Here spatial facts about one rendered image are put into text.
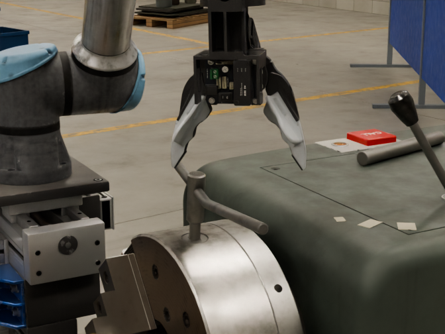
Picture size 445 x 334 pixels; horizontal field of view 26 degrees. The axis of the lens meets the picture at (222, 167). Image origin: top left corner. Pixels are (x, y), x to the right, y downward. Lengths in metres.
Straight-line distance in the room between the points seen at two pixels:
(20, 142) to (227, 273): 0.66
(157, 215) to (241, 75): 4.24
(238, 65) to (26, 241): 0.70
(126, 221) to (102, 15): 3.58
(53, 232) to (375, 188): 0.56
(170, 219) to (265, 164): 3.73
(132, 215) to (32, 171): 3.55
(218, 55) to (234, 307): 0.30
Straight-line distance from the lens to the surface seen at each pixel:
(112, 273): 1.26
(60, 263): 1.64
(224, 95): 1.03
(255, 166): 1.46
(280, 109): 1.08
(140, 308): 1.25
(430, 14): 7.72
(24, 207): 1.71
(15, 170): 1.72
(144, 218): 5.20
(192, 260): 1.16
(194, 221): 1.18
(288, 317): 1.17
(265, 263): 1.19
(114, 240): 4.88
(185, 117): 1.10
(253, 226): 0.97
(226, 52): 1.02
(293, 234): 1.23
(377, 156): 1.48
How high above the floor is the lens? 1.64
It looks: 15 degrees down
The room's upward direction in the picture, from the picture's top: straight up
